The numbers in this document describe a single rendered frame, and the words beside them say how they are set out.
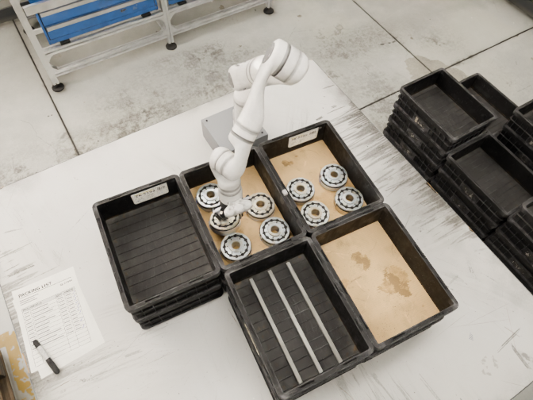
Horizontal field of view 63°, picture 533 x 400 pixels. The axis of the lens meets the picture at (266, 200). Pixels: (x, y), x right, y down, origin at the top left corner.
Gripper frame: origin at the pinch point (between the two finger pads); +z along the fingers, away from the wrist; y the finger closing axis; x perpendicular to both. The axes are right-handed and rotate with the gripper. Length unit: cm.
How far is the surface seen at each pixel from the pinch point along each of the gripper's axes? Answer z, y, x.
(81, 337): 16, 60, 12
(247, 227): 3.9, -3.4, 3.8
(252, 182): 3.8, -13.0, -12.4
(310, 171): 4.2, -34.8, -7.7
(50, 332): 15, 69, 6
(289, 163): 4.0, -29.4, -14.1
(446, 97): 40, -139, -40
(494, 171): 51, -140, 5
